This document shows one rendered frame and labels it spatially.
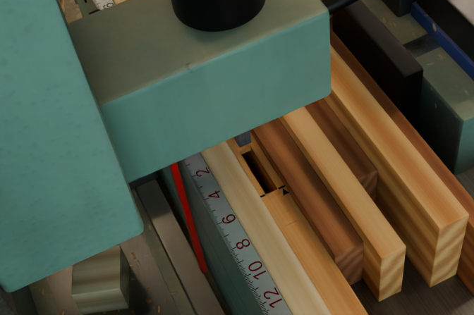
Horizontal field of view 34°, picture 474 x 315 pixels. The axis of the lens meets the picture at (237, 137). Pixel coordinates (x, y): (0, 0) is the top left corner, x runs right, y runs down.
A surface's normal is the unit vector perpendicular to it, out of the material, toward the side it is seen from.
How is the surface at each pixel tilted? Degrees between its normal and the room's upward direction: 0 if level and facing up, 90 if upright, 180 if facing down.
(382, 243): 0
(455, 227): 90
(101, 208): 90
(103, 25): 0
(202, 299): 0
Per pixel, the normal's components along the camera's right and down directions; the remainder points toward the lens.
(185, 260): -0.11, -0.62
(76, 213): 0.43, 0.68
